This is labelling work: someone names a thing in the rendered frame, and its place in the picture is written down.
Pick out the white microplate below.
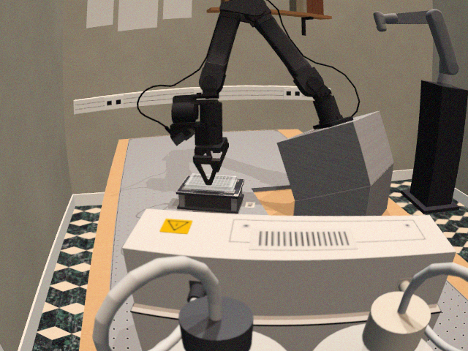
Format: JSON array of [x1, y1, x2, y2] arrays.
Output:
[[184, 173, 237, 192]]

